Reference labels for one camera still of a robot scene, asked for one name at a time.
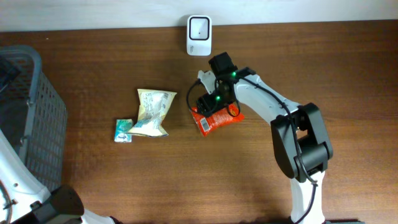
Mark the red snack bag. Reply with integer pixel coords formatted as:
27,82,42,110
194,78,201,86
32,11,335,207
191,104,244,136

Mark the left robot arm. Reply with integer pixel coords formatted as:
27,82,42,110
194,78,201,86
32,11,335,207
1,134,120,224

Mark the white barcode scanner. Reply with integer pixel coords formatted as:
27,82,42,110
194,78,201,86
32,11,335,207
187,15,213,56

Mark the grey plastic mesh basket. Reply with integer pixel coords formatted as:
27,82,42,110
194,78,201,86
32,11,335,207
1,45,68,191

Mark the teal tissue pack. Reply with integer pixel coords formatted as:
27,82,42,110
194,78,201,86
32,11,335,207
114,119,134,143

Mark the cream snack bag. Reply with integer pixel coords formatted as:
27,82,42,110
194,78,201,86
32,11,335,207
127,89,177,138

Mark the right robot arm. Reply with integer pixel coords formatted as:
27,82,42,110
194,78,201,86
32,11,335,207
196,52,333,223

